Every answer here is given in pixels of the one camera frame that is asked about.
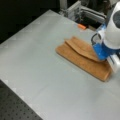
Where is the white gripper body blue mount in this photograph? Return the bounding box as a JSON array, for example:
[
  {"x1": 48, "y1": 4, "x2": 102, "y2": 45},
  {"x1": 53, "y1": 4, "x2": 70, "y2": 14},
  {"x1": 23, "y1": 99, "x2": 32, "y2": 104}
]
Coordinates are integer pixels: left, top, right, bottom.
[{"x1": 93, "y1": 43, "x2": 120, "y2": 73}]

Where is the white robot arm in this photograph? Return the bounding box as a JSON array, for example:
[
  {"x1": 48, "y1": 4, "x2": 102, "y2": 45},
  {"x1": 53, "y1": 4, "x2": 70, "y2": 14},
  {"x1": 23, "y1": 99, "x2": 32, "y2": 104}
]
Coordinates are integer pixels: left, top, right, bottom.
[{"x1": 93, "y1": 1, "x2": 120, "y2": 72}]

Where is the orange clamp near base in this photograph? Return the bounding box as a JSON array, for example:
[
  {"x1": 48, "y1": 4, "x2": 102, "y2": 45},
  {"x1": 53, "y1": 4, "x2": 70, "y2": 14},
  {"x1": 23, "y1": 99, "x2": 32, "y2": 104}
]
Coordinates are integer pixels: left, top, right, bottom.
[{"x1": 78, "y1": 24, "x2": 86, "y2": 30}]

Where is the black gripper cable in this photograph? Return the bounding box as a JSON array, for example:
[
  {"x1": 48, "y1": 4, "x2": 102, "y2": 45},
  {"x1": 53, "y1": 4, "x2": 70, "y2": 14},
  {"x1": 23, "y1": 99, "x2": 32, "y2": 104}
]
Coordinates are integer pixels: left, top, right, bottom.
[{"x1": 90, "y1": 32, "x2": 102, "y2": 46}]

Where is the aluminium frame rail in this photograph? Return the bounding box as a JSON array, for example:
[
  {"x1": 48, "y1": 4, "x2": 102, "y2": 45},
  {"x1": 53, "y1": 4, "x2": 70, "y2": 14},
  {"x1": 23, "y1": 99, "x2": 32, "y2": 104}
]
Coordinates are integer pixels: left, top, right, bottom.
[{"x1": 59, "y1": 0, "x2": 106, "y2": 24}]

